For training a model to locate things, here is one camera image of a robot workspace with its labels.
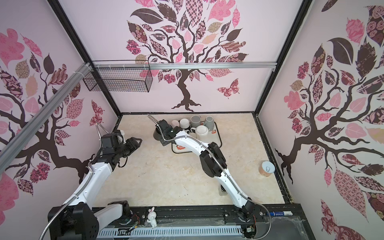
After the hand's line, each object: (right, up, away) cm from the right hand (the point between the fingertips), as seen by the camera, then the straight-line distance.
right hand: (165, 135), depth 96 cm
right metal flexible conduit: (+50, -31, -28) cm, 65 cm away
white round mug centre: (+24, +2, +2) cm, 24 cm away
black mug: (-4, +1, -3) cm, 5 cm away
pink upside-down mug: (+6, +8, +3) cm, 11 cm away
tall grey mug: (+20, +10, +5) cm, 23 cm away
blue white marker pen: (+63, -38, -22) cm, 77 cm away
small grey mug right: (+30, +9, +8) cm, 32 cm away
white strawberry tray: (+33, -1, +9) cm, 34 cm away
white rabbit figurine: (-2, -38, -24) cm, 45 cm away
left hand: (-12, -4, -12) cm, 17 cm away
